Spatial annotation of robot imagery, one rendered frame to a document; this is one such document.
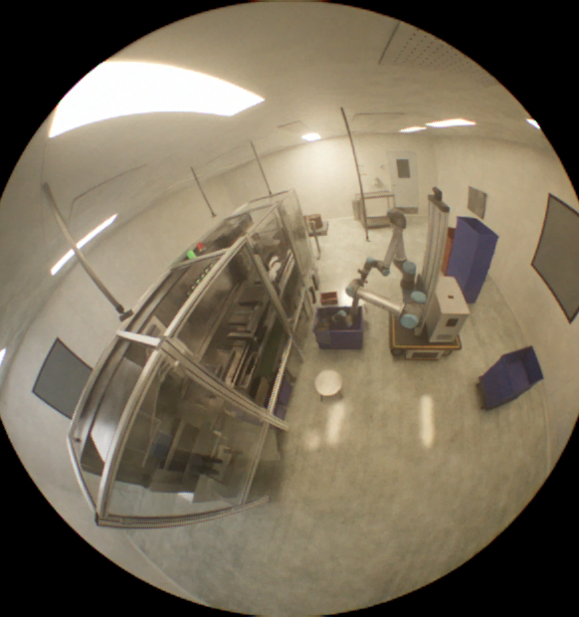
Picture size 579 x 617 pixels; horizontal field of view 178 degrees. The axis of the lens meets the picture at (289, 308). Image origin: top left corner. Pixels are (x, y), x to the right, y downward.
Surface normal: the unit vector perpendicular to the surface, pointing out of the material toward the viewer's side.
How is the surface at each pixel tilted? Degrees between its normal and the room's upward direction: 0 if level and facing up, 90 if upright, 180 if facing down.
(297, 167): 90
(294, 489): 0
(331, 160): 90
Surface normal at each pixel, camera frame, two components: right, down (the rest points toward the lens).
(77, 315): 0.93, -0.03
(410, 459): -0.29, -0.69
